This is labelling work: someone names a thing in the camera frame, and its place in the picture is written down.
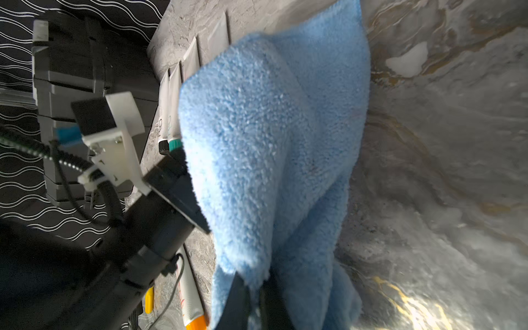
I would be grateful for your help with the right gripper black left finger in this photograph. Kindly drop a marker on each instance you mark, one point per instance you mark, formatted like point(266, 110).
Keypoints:
point(237, 307)

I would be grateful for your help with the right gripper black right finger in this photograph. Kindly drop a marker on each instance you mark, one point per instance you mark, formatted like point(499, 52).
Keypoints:
point(274, 315)

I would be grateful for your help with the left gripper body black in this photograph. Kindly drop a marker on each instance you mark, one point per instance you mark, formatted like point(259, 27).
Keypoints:
point(154, 227)

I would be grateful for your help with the white tube green cap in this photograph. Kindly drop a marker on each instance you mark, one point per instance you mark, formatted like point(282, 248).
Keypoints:
point(174, 131)

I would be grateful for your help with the blue microfiber cloth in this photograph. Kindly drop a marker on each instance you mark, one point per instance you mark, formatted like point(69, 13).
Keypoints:
point(272, 130)

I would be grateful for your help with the white tube black cap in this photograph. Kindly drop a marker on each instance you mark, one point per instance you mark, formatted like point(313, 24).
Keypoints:
point(163, 108)

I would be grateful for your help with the white tube pink cap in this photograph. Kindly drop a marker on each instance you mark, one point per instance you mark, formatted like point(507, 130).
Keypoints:
point(191, 62)

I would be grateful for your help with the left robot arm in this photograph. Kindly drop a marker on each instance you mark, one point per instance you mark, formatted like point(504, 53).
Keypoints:
point(51, 283)

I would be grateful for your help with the white tube orange cap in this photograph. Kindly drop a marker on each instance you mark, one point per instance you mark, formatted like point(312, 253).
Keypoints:
point(192, 310)

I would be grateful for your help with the yellow marker pen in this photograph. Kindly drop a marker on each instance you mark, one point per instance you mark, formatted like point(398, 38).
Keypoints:
point(149, 301)

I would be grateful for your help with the black toolbox yellow latch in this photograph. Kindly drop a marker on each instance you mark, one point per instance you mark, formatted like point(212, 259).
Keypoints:
point(96, 91)

